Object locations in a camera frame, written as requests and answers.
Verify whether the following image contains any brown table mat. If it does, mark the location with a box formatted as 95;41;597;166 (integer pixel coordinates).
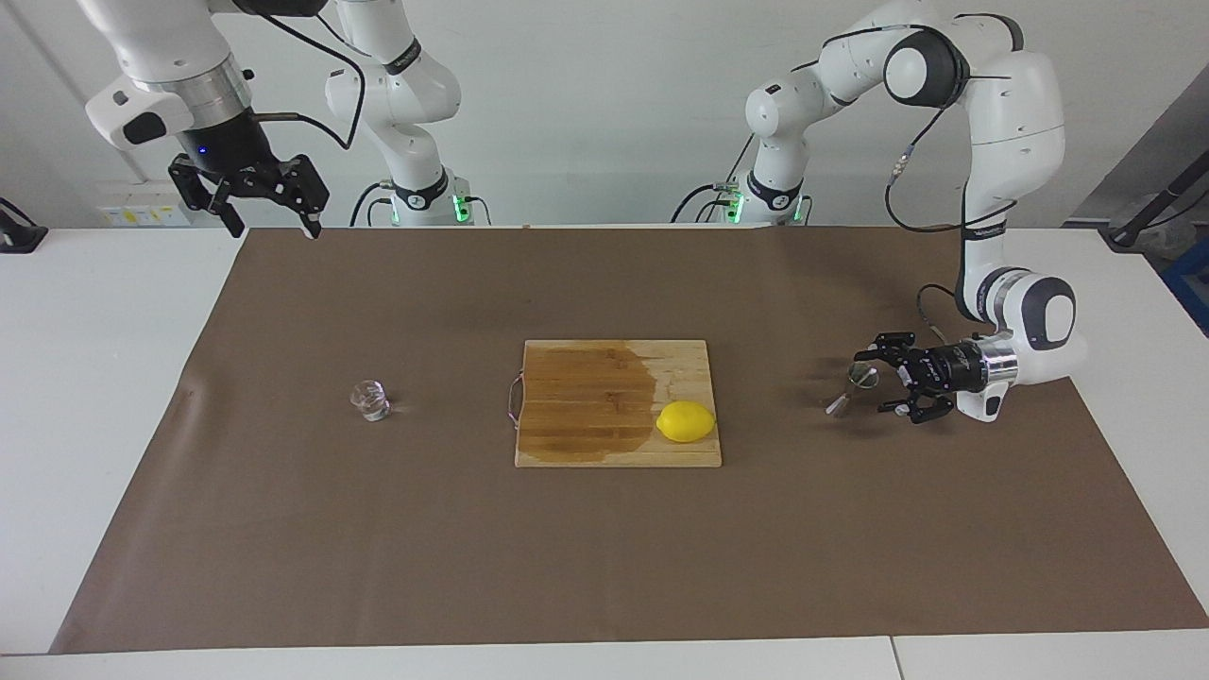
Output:
49;225;1209;655

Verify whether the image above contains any yellow lemon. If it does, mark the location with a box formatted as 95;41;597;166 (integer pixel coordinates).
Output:
656;400;717;444

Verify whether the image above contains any wooden cutting board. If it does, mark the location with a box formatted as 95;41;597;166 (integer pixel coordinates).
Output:
505;339;724;469

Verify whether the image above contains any black stand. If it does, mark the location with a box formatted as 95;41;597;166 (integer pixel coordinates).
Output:
1100;151;1209;251

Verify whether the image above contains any white wall socket strip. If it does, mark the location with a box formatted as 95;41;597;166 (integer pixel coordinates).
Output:
97;194;195;228

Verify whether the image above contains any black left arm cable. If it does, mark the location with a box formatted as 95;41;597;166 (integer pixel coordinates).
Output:
789;14;1021;346

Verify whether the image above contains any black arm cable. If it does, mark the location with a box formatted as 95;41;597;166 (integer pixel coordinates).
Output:
250;9;369;152
789;14;1021;346

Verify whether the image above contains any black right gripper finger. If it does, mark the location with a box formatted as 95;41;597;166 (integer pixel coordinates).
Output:
167;155;247;240
268;153;332;240

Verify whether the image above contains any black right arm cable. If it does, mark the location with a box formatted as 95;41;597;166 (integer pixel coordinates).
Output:
250;9;369;152

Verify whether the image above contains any small clear glass cup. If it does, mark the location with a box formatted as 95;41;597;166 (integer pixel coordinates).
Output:
349;380;392;422

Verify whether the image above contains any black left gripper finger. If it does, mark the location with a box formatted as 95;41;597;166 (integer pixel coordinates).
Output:
855;331;920;375
878;382;956;426

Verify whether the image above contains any black base cable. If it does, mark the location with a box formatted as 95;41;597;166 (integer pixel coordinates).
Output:
671;181;730;226
349;181;398;228

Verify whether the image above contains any black clamp mount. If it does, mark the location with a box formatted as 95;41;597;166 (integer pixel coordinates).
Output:
0;196;48;254

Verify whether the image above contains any blue crate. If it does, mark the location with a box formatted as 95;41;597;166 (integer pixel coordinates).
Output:
1160;241;1209;336

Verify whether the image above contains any steel double jigger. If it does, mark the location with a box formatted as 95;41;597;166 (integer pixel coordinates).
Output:
822;362;881;419

